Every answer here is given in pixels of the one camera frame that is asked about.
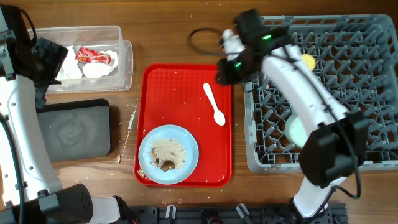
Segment white napkin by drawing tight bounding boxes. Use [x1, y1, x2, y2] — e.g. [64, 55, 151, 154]
[56, 45, 119, 80]

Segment red snack wrapper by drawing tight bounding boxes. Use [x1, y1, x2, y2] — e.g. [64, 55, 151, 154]
[75, 47, 112, 65]

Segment yellow plastic cup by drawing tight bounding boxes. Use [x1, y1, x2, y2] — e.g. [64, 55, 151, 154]
[301, 54, 317, 71]

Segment green small plate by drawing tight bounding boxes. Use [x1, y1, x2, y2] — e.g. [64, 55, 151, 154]
[285, 113, 310, 149]

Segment white plastic fork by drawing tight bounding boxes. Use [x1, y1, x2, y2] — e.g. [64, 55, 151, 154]
[247, 80, 267, 93]

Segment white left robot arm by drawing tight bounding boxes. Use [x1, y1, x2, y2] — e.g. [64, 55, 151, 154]
[1, 4, 140, 223]

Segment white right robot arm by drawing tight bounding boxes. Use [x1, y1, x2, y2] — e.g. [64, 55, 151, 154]
[216, 9, 369, 222]

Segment clear plastic waste bin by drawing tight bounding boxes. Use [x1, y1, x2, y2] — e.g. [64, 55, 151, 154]
[35, 26, 134, 93]

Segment grey dishwasher rack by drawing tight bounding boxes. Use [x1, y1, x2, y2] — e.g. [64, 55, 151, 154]
[244, 14, 397, 174]

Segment black plastic tray bin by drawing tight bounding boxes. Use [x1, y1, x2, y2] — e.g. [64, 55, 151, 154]
[37, 99, 111, 162]

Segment red serving tray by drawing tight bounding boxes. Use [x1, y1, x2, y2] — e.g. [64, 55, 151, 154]
[136, 63, 233, 187]

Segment food crumb on table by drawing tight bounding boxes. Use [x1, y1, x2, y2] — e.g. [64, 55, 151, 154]
[115, 155, 121, 164]

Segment light blue dinner plate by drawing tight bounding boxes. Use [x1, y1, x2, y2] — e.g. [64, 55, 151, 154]
[137, 124, 199, 185]

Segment brown food scraps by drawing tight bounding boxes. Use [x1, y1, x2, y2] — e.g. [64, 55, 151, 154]
[149, 139, 187, 172]

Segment food scrap on tray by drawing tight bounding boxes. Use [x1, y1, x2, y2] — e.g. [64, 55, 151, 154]
[137, 169, 146, 178]

